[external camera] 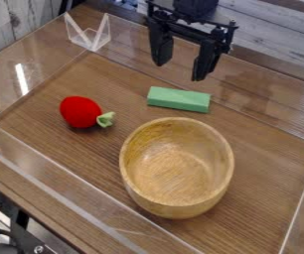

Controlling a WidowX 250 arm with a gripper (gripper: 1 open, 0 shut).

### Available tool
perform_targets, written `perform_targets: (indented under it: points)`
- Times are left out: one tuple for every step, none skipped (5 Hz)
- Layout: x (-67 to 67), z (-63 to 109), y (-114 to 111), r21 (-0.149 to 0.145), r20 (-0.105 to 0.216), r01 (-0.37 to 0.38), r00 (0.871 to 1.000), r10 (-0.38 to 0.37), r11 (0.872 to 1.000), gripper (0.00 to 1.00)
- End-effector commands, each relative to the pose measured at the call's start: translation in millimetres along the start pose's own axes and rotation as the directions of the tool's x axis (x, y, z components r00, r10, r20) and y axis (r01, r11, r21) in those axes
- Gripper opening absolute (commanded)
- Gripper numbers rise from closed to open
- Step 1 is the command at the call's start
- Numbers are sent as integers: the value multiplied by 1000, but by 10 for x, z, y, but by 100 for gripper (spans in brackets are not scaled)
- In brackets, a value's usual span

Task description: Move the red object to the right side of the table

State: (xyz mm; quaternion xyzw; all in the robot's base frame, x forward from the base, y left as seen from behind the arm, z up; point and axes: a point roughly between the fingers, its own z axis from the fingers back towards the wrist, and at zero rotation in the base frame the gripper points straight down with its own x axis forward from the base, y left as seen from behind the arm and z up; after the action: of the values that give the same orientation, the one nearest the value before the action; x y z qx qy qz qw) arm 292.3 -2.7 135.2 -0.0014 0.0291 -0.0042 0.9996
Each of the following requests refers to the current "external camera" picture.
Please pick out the wooden bowl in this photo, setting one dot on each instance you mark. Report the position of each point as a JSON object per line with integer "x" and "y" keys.
{"x": 177, "y": 165}

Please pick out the clear acrylic tray walls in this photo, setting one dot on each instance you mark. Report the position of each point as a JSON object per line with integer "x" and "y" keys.
{"x": 59, "y": 171}

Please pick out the black table clamp bracket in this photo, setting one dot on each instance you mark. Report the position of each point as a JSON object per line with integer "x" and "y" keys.
{"x": 28, "y": 243}

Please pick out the red felt strawberry toy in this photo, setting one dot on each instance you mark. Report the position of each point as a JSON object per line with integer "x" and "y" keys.
{"x": 83, "y": 113}

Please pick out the green rectangular block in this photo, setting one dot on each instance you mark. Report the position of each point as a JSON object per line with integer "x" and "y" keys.
{"x": 178, "y": 99}

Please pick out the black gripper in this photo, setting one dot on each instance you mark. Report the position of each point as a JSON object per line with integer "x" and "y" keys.
{"x": 194, "y": 20}

